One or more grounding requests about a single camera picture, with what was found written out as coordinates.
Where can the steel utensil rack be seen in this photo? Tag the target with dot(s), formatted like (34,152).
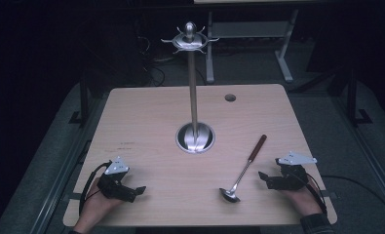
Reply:
(193,97)

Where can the black metal stand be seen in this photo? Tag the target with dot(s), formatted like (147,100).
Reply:
(83,104)
(353,104)

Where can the white metal desk frame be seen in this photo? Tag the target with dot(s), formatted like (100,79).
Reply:
(250,30)

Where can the person's left hand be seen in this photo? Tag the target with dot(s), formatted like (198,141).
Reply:
(96,204)

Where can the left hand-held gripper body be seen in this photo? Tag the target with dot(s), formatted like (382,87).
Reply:
(112,182)

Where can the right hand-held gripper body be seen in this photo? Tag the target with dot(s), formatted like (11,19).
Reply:
(292,175)

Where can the person's right hand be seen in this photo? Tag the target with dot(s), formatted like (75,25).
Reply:
(302,200)

